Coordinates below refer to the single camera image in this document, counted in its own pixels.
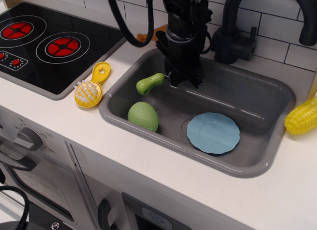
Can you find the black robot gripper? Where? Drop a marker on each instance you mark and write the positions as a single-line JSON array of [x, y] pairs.
[[182, 59]]

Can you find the green handled grey spatula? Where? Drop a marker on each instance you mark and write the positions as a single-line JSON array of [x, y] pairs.
[[144, 86]]

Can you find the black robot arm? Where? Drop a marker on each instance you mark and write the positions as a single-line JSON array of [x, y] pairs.
[[186, 18]]

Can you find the black sink faucet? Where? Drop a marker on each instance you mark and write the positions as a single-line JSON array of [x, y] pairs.
[[229, 45]]

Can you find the light blue scalloped plate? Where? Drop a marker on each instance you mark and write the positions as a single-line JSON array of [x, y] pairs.
[[213, 133]]

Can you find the grey toy sink basin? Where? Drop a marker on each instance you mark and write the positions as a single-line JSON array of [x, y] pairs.
[[257, 104]]

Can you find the orange toy chicken drumstick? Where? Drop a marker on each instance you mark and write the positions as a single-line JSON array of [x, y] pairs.
[[142, 37]]

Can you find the green textured toy lemon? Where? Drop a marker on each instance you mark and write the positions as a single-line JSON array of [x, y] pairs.
[[144, 115]]

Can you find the yellow dish brush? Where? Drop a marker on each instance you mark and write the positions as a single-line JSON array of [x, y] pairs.
[[88, 93]]

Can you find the black toy stove top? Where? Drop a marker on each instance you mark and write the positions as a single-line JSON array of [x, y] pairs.
[[47, 51]]

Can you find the yellow toy corn cob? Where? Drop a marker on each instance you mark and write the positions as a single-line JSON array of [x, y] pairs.
[[303, 118]]

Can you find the grey oven knob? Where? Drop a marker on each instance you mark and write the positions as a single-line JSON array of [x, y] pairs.
[[28, 140]]

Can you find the grey oven door handle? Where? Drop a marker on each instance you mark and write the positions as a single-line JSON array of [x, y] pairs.
[[26, 162]]

